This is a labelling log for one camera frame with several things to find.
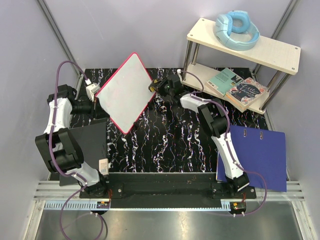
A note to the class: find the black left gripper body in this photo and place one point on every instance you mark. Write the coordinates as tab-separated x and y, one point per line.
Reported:
84	108

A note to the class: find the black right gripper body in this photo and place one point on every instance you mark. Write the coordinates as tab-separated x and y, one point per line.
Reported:
163	89

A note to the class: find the pink-framed whiteboard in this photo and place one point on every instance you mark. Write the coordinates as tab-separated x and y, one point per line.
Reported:
125	94

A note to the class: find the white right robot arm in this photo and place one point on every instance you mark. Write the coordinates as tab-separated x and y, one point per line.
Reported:
214	121

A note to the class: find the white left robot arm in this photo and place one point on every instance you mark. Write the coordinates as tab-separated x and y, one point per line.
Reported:
58	147

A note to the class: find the black flat panel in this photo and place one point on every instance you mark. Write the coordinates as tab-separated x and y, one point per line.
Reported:
92	142

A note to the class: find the teal paperback book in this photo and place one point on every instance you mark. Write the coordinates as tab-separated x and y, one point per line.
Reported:
225	80

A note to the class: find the white barcode label tag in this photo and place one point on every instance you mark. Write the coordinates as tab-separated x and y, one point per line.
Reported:
103	166

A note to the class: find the navy floral book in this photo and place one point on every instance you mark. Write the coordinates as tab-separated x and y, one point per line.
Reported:
245	93

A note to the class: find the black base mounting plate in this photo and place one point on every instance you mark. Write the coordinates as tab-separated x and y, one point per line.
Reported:
168	191

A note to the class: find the light blue headphones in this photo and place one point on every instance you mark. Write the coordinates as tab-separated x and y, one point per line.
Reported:
236	22

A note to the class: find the white two-tier shelf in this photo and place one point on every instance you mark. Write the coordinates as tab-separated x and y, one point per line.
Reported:
205	53

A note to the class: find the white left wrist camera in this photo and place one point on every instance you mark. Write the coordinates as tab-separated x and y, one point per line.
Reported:
91	89

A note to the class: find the blue ring binder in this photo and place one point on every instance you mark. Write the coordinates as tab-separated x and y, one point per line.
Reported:
261	151

